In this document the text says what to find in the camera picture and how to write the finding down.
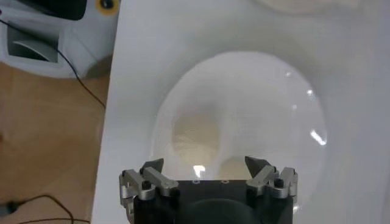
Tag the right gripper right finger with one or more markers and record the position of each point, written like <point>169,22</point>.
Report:
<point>268,181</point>

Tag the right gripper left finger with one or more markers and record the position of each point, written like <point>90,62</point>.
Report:
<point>152,182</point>

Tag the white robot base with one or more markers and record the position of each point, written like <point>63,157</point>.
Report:
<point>85,45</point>

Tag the white round plate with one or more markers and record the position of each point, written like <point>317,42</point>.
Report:
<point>259,91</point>

